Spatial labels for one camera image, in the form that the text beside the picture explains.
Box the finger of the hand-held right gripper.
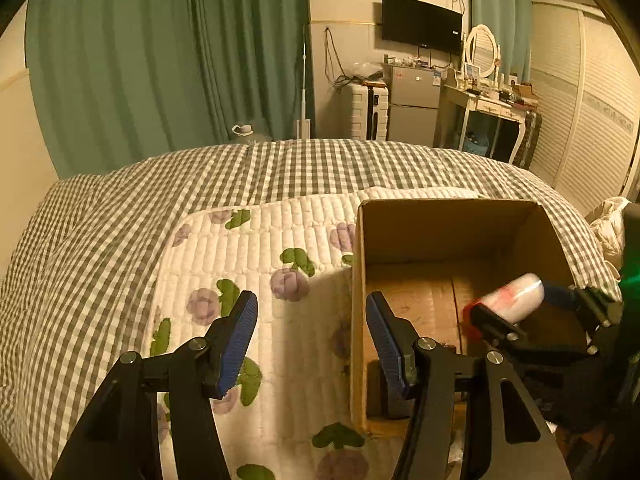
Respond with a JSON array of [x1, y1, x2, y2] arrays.
[[469, 304, 601, 361], [541, 281, 623, 333]]

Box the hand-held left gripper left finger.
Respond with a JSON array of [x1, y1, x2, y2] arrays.
[[50, 290, 259, 480]]

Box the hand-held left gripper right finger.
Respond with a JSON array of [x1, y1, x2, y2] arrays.
[[365, 290, 573, 480]]

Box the white bottle with red label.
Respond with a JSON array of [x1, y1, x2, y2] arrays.
[[464, 272, 545, 327]]

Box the cardboard box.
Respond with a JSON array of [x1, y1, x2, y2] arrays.
[[349, 198, 592, 436]]

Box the white floral quilted mat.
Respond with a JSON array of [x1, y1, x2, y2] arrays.
[[149, 186, 482, 480]]

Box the white jacket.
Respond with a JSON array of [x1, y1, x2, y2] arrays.
[[586, 196, 632, 267]]

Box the dark brown suitcase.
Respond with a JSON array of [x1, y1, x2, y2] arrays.
[[512, 109, 544, 171]]

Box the green checked blanket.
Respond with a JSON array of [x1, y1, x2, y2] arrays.
[[0, 138, 623, 480]]

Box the white louvred wardrobe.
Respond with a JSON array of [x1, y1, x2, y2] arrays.
[[526, 0, 640, 217]]

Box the white dressing table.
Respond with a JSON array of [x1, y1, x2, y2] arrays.
[[439, 81, 532, 162]]

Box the white suitcase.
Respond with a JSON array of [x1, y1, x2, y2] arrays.
[[348, 82, 390, 142]]

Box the silver mini fridge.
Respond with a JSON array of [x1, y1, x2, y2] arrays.
[[387, 63, 444, 149]]

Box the white mop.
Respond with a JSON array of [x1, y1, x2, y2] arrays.
[[294, 25, 314, 139]]

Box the white oval mirror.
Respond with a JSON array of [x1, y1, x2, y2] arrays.
[[462, 24, 503, 82]]

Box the clear plastic bag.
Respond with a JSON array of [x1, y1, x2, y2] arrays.
[[350, 61, 387, 84]]

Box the wide green curtain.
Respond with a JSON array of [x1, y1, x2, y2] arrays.
[[25, 0, 316, 181]]

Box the narrow green curtain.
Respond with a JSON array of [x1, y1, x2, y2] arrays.
[[466, 0, 534, 80]]

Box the black television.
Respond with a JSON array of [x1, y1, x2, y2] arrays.
[[382, 0, 463, 55]]

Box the black wall cables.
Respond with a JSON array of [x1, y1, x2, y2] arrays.
[[323, 26, 357, 92]]

